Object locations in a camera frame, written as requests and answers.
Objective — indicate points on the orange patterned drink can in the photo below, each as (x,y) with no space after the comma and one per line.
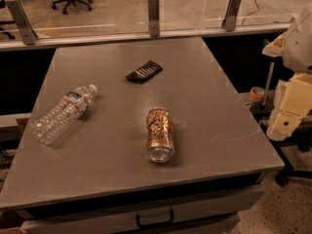
(160,147)

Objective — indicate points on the black drawer handle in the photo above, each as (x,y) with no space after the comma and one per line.
(154,220)

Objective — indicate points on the right metal panel bracket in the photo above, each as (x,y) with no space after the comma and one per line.
(230,19)

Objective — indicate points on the middle metal panel bracket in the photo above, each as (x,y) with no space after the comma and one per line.
(153,18)

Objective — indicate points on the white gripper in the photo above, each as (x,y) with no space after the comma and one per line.
(301,46)

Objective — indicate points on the clear acrylic barrier panel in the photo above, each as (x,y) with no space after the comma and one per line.
(109,17)

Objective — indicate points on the grey table drawer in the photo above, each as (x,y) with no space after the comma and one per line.
(209,213)

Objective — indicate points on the clear plastic water bottle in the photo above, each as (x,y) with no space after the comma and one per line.
(48,127)

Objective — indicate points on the orange tape roll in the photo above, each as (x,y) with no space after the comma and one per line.
(257,94)

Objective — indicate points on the metal panel bracket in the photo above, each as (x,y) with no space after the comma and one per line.
(26,32)
(230,19)
(153,18)

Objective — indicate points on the left metal panel bracket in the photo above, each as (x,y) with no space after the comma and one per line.
(26,32)

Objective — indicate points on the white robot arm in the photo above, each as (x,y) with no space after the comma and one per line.
(295,45)

